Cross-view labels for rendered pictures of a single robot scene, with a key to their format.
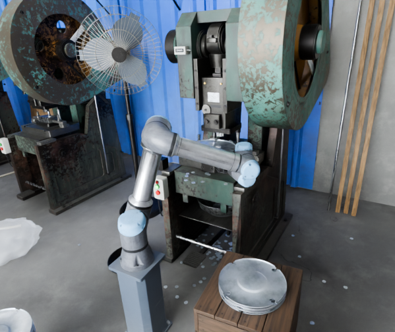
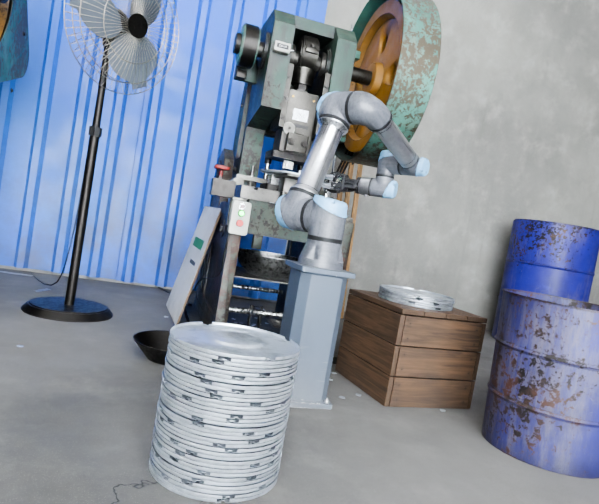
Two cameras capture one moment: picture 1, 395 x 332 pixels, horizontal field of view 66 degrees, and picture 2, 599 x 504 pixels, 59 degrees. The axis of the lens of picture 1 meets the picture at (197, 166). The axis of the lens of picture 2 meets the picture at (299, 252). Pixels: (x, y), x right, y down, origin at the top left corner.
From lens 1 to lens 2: 1.85 m
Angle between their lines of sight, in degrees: 51
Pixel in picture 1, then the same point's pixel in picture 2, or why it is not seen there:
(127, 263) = (331, 257)
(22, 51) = not seen: outside the picture
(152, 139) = (376, 104)
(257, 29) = (419, 45)
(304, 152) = (271, 248)
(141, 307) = (334, 329)
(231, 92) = not seen: hidden behind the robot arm
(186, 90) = (273, 97)
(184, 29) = (286, 26)
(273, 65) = (428, 79)
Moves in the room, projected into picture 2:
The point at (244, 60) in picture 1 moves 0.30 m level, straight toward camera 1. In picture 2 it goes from (404, 68) to (467, 59)
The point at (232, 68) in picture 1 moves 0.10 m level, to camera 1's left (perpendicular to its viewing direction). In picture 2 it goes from (337, 85) to (323, 78)
